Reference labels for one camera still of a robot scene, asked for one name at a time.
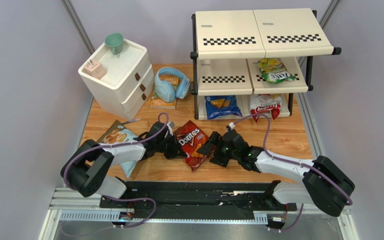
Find red Doritos chips bag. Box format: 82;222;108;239
174;120;209;172

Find pink power adapter cube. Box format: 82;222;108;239
82;59;107;80

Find light blue headphones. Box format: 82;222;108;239
154;67;191;103

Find blue Doritos chips bag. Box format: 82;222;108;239
204;95;243;120

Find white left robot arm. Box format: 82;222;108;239
60;121;187;199

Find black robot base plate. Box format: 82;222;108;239
99;181;298;220

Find green Foxs snack bag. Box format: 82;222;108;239
258;58;297;84

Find white three-drawer cabinet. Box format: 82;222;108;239
78;39;154;120

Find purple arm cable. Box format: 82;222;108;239
226;113;354;233
62;112;170;229

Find light blue snack bag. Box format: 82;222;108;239
107;125;138;178

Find green plastic cup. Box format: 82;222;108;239
104;33;124;55

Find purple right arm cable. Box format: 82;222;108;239
226;113;354;233

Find cream three-tier shelf rack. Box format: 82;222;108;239
190;8;342;120

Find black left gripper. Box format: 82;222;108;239
155;132;188;160

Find purple pen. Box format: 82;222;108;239
121;118;141;125

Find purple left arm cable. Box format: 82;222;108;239
62;112;170;229

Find brown snack bag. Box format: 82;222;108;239
96;120;132;145

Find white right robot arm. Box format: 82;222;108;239
197;130;355;217

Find white red Chuba chips bag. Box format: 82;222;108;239
249;94;283;120

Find orange green book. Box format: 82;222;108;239
149;74;180;109

